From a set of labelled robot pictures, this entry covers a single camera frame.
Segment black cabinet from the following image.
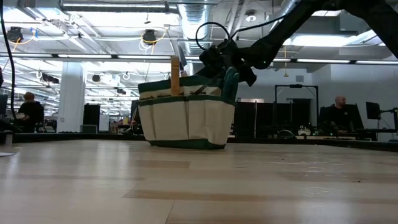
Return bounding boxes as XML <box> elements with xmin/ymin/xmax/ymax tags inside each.
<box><xmin>83</xmin><ymin>103</ymin><xmax>101</xmax><ymax>127</ymax></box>

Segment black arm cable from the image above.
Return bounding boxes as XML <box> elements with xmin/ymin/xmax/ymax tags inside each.
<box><xmin>0</xmin><ymin>0</ymin><xmax>17</xmax><ymax>121</ymax></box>
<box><xmin>195</xmin><ymin>14</ymin><xmax>282</xmax><ymax>51</ymax></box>

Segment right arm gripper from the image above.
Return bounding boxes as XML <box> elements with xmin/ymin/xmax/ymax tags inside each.
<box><xmin>198</xmin><ymin>39</ymin><xmax>257</xmax><ymax>87</ymax></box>

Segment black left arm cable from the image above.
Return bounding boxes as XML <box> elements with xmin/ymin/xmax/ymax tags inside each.
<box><xmin>0</xmin><ymin>0</ymin><xmax>17</xmax><ymax>121</ymax></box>

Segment black ceiling cord reel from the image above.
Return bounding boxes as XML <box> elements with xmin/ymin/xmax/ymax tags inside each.
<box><xmin>6</xmin><ymin>26</ymin><xmax>24</xmax><ymax>44</ymax></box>
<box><xmin>142</xmin><ymin>29</ymin><xmax>158</xmax><ymax>44</ymax></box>

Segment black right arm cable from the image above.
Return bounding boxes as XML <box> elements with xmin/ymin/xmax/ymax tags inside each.
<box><xmin>195</xmin><ymin>14</ymin><xmax>282</xmax><ymax>51</ymax></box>

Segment person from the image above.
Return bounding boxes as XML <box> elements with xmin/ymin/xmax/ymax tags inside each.
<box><xmin>320</xmin><ymin>95</ymin><xmax>355</xmax><ymax>136</ymax></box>
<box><xmin>17</xmin><ymin>91</ymin><xmax>45</xmax><ymax>134</ymax></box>

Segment black partition panels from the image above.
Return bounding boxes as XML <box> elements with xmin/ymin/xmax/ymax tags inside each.
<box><xmin>233</xmin><ymin>101</ymin><xmax>293</xmax><ymax>138</ymax></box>

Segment black metal stand frame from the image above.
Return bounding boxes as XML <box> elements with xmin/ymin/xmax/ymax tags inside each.
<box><xmin>274</xmin><ymin>83</ymin><xmax>320</xmax><ymax>138</ymax></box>

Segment narrow wooden-handled trowel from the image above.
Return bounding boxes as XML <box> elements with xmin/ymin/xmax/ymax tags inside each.
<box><xmin>170</xmin><ymin>55</ymin><xmax>181</xmax><ymax>96</ymax></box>

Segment ceiling light panel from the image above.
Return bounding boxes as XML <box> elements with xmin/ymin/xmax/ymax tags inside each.
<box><xmin>282</xmin><ymin>32</ymin><xmax>379</xmax><ymax>47</ymax></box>

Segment cream green gardening bag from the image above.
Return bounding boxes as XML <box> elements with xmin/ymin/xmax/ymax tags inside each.
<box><xmin>137</xmin><ymin>75</ymin><xmax>237</xmax><ymax>151</ymax></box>

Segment white square pillar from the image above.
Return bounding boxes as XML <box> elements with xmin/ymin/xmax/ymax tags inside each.
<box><xmin>57</xmin><ymin>61</ymin><xmax>86</xmax><ymax>134</ymax></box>

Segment small monitor on arm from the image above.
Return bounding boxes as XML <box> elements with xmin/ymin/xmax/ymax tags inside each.
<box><xmin>366</xmin><ymin>101</ymin><xmax>382</xmax><ymax>121</ymax></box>

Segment corrugated silver ventilation duct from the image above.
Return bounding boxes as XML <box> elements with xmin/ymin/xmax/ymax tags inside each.
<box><xmin>178</xmin><ymin>2</ymin><xmax>212</xmax><ymax>57</ymax></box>

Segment yellow hanging pendant cord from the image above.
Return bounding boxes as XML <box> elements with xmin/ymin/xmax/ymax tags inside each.
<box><xmin>282</xmin><ymin>46</ymin><xmax>289</xmax><ymax>78</ymax></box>

